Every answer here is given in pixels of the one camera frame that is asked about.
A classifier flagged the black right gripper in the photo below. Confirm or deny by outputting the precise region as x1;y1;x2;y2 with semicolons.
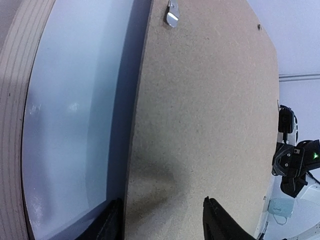
271;139;320;198

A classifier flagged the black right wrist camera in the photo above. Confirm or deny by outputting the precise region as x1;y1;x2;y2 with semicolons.
277;105;299;146

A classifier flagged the brown cardboard backing board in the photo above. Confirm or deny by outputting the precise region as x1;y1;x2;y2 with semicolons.
124;0;279;240

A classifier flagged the pink wooden picture frame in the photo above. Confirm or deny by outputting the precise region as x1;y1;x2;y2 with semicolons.
0;0;55;240

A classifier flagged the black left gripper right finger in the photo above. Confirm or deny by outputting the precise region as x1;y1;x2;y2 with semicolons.
202;196;255;240

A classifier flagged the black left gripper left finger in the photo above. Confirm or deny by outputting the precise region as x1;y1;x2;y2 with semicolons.
77;198;123;240

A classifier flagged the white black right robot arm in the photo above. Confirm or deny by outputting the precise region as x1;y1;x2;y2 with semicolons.
254;140;320;240

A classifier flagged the landscape photo print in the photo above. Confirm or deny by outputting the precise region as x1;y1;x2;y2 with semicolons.
22;0;151;240

